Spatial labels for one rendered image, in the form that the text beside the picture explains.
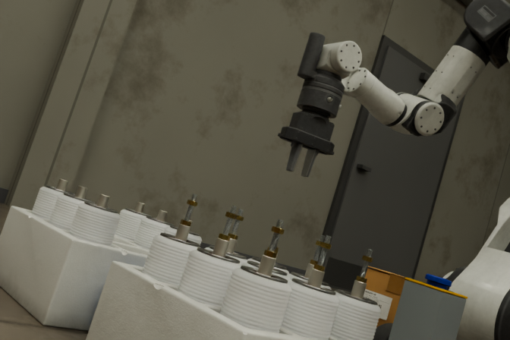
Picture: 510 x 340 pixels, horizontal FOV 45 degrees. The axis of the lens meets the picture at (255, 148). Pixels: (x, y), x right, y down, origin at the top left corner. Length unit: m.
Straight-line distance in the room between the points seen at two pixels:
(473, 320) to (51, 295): 0.82
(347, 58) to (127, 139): 2.81
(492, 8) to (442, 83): 0.20
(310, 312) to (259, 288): 0.12
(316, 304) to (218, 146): 3.40
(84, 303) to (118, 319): 0.26
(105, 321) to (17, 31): 2.74
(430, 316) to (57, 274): 0.75
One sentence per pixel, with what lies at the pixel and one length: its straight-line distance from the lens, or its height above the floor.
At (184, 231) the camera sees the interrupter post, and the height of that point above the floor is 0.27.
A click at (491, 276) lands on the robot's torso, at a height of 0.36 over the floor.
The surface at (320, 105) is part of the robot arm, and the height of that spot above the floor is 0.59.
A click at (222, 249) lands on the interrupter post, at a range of 1.04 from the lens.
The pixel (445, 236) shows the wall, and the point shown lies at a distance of 6.50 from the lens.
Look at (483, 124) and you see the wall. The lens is 6.79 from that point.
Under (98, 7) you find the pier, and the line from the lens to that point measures 3.77.
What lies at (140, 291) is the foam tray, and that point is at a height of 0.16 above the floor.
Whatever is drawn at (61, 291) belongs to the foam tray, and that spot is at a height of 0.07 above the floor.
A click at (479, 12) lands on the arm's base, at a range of 1.53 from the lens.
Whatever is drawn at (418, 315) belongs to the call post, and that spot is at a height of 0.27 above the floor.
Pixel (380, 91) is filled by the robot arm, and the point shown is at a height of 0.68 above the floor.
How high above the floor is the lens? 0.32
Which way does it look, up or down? 7 degrees up
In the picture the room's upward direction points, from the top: 18 degrees clockwise
